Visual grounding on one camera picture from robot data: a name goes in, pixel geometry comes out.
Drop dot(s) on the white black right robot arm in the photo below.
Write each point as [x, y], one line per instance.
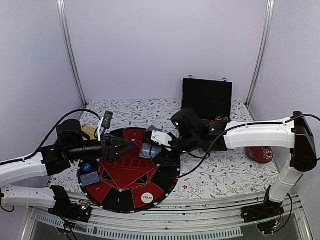
[292, 133]

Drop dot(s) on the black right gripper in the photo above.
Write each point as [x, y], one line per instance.
[167, 160]

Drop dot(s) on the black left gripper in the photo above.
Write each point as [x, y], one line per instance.
[110, 155]

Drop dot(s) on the black poker chip case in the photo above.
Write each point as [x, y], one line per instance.
[208, 98]

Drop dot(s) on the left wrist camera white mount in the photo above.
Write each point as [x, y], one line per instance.
[103, 124]

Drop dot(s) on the right aluminium corner post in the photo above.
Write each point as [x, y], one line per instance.
[267, 24]

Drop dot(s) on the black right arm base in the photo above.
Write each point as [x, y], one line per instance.
[261, 211]

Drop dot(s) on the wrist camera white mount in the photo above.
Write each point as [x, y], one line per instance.
[161, 138]
[103, 124]

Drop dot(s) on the left aluminium corner post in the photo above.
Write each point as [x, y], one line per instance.
[62, 13]

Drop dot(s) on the white dealer button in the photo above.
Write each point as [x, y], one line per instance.
[147, 198]

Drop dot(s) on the round red black poker mat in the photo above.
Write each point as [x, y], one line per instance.
[122, 183]

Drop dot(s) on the red floral round tin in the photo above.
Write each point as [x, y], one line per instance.
[260, 154]

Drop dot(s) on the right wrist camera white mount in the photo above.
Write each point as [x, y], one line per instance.
[161, 138]

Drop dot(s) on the blue checkered card deck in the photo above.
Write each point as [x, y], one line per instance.
[148, 151]

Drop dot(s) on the woven bamboo fan mat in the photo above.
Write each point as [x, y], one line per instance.
[89, 131]

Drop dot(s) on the blue small blind button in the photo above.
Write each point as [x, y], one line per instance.
[87, 167]

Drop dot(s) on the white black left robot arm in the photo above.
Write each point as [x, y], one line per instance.
[44, 161]

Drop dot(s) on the single blue playing card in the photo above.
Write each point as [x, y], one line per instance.
[151, 129]

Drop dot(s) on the aluminium corner post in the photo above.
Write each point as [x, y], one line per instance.
[267, 24]
[62, 13]

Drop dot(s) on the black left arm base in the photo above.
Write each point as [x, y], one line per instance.
[78, 211]

